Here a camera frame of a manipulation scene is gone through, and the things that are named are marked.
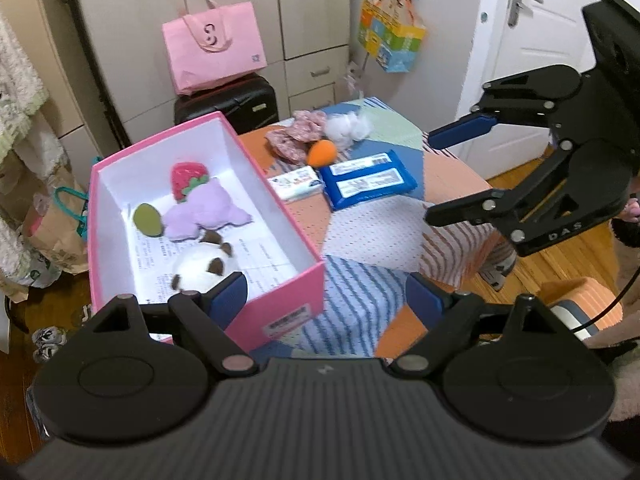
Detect cream fluffy robe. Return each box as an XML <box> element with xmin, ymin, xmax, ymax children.
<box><xmin>0</xmin><ymin>12</ymin><xmax>68</xmax><ymax>301</ymax></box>

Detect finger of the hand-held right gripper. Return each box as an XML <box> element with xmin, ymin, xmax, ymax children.
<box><xmin>427</xmin><ymin>65</ymin><xmax>583</xmax><ymax>150</ymax></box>
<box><xmin>424</xmin><ymin>140</ymin><xmax>601</xmax><ymax>258</ymax></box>

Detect grey patterned slipper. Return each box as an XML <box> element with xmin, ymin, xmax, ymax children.
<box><xmin>31</xmin><ymin>327</ymin><xmax>68</xmax><ymax>362</ymax></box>

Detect black cable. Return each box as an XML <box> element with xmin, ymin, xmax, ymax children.
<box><xmin>570</xmin><ymin>260</ymin><xmax>640</xmax><ymax>336</ymax></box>

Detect small white wipes pack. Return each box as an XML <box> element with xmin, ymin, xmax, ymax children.
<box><xmin>266</xmin><ymin>166</ymin><xmax>325</xmax><ymax>204</ymax></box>

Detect brown paper bag teal handles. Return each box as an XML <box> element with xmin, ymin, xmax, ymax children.
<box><xmin>22</xmin><ymin>186</ymin><xmax>91</xmax><ymax>275</ymax></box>

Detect tan flat board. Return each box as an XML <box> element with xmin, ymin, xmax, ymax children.
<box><xmin>0</xmin><ymin>0</ymin><xmax>133</xmax><ymax>196</ymax></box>

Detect pink tote bag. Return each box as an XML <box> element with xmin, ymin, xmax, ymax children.
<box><xmin>161</xmin><ymin>0</ymin><xmax>267</xmax><ymax>96</ymax></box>

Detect white door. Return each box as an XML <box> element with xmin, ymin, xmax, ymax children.
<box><xmin>455</xmin><ymin>0</ymin><xmax>618</xmax><ymax>126</ymax></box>

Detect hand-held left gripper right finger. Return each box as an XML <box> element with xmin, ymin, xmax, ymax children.
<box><xmin>387</xmin><ymin>272</ymin><xmax>583</xmax><ymax>376</ymax></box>

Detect grey wooden wardrobe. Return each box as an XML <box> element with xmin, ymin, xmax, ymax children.
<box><xmin>65</xmin><ymin>0</ymin><xmax>353</xmax><ymax>156</ymax></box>

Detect purple plush toy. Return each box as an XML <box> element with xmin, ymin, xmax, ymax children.
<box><xmin>164</xmin><ymin>180</ymin><xmax>253</xmax><ymax>242</ymax></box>

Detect floral fabric scrunchie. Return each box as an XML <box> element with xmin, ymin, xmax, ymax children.
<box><xmin>266</xmin><ymin>129</ymin><xmax>307</xmax><ymax>162</ymax></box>
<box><xmin>291</xmin><ymin>109</ymin><xmax>328</xmax><ymax>142</ymax></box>

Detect red strawberry plush toy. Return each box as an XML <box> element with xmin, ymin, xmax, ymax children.
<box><xmin>170</xmin><ymin>161</ymin><xmax>210</xmax><ymax>203</ymax></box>

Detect pink cardboard box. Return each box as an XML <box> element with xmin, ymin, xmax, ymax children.
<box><xmin>87</xmin><ymin>111</ymin><xmax>326</xmax><ymax>351</ymax></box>

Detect white printed paper sheet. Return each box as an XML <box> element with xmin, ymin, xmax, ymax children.
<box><xmin>127</xmin><ymin>222</ymin><xmax>296</xmax><ymax>301</ymax></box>

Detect blue wet wipes pack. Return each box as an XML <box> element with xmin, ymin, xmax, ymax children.
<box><xmin>317</xmin><ymin>149</ymin><xmax>418</xmax><ymax>212</ymax></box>

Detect green oval plush toy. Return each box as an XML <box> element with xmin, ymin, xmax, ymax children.
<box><xmin>132</xmin><ymin>203</ymin><xmax>164</xmax><ymax>237</ymax></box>

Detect colourful paper gift bag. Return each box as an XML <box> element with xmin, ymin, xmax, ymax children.
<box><xmin>357</xmin><ymin>0</ymin><xmax>427</xmax><ymax>74</ymax></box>

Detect patchwork tablecloth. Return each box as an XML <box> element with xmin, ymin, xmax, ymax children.
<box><xmin>235</xmin><ymin>97</ymin><xmax>516</xmax><ymax>361</ymax></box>

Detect person's fuzzy beige clothing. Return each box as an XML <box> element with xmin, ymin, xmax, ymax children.
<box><xmin>582</xmin><ymin>245</ymin><xmax>640</xmax><ymax>426</ymax></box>

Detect white fluffy cotton bundle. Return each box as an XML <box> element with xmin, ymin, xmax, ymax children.
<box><xmin>325</xmin><ymin>109</ymin><xmax>375</xmax><ymax>148</ymax></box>

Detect white dog plush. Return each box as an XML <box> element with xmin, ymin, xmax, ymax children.
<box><xmin>171</xmin><ymin>230</ymin><xmax>236</xmax><ymax>293</ymax></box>

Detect black suitcase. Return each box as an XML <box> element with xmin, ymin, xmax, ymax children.
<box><xmin>173</xmin><ymin>74</ymin><xmax>279</xmax><ymax>128</ymax></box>

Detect orange egg toy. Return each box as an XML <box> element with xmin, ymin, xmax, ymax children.
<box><xmin>306</xmin><ymin>140</ymin><xmax>337</xmax><ymax>168</ymax></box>

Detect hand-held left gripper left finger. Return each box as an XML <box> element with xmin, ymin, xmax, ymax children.
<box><xmin>70</xmin><ymin>271</ymin><xmax>257</xmax><ymax>378</ymax></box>

